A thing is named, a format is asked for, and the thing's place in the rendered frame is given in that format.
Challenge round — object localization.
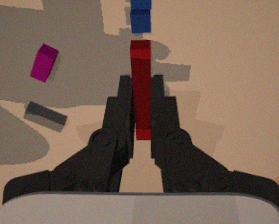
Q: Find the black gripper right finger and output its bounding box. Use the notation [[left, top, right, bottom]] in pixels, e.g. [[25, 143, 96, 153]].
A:
[[150, 75, 279, 207]]

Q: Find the red rod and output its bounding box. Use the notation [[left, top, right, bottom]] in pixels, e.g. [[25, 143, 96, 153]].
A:
[[130, 40, 151, 140]]

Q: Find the small blue block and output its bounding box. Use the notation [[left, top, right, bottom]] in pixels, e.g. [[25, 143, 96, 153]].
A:
[[130, 0, 152, 10], [130, 9, 151, 34]]

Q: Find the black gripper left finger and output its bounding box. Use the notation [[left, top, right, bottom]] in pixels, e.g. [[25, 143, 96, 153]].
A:
[[2, 75, 135, 205]]

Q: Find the grey rectangular block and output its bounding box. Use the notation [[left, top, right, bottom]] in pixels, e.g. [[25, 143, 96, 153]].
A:
[[23, 101, 68, 133]]

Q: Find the magenta block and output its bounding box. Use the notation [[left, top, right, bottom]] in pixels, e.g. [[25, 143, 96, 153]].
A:
[[30, 44, 59, 83]]

